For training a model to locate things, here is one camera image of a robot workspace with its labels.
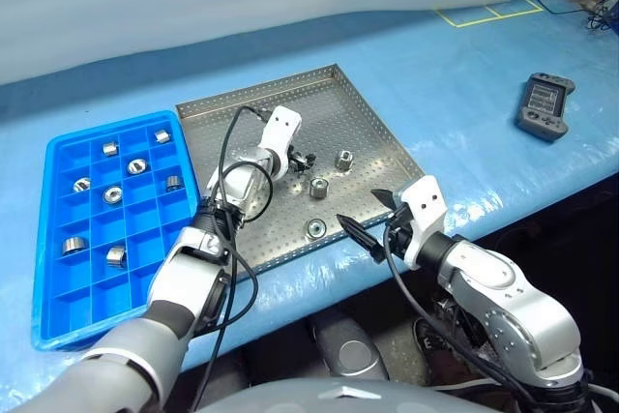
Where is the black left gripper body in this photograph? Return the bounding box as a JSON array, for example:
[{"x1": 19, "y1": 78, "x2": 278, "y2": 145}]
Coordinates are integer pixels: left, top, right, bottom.
[{"x1": 282, "y1": 141, "x2": 304, "y2": 176}]

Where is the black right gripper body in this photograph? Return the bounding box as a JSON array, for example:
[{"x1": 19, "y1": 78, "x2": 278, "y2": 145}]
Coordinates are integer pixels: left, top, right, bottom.
[{"x1": 383, "y1": 203, "x2": 413, "y2": 264}]

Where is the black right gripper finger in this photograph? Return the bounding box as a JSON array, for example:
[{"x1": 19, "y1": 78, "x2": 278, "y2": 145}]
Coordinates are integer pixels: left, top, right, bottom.
[
  {"x1": 335, "y1": 213, "x2": 385, "y2": 264},
  {"x1": 370, "y1": 188, "x2": 401, "y2": 211}
]

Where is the perforated steel tray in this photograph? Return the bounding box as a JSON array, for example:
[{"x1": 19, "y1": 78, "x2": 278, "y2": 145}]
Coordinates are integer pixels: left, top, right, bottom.
[{"x1": 174, "y1": 63, "x2": 427, "y2": 275}]

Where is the blue plastic compartment tray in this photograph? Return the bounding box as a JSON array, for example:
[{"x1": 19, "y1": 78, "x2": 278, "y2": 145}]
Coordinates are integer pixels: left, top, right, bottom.
[{"x1": 30, "y1": 110, "x2": 202, "y2": 352}]

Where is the grey rounded robot part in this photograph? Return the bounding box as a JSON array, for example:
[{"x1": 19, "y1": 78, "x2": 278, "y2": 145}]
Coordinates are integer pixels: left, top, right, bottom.
[{"x1": 309, "y1": 314, "x2": 389, "y2": 381}]

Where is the black sneaker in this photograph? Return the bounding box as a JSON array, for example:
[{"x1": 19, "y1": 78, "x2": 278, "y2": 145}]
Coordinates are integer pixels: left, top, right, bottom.
[{"x1": 412, "y1": 318, "x2": 485, "y2": 385}]

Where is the grey robot torso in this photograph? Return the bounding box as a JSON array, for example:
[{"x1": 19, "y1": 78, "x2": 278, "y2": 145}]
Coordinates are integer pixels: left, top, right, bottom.
[{"x1": 197, "y1": 377, "x2": 500, "y2": 413}]

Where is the grey handheld remote controller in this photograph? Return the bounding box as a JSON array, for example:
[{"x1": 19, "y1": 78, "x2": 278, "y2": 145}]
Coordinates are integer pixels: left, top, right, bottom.
[{"x1": 514, "y1": 72, "x2": 577, "y2": 142}]

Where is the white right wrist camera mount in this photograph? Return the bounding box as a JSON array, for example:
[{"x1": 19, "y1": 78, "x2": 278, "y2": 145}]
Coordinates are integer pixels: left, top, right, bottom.
[{"x1": 396, "y1": 175, "x2": 447, "y2": 272}]

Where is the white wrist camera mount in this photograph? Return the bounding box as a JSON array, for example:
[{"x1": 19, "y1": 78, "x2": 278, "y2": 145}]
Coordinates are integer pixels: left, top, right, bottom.
[
  {"x1": 257, "y1": 105, "x2": 304, "y2": 163},
  {"x1": 396, "y1": 175, "x2": 447, "y2": 272}
]

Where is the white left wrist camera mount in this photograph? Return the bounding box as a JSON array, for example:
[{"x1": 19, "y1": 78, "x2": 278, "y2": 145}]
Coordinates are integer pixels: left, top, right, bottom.
[{"x1": 257, "y1": 105, "x2": 304, "y2": 163}]

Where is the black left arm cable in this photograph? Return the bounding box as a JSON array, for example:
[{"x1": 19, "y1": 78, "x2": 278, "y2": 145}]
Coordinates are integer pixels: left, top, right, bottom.
[{"x1": 191, "y1": 105, "x2": 275, "y2": 413}]

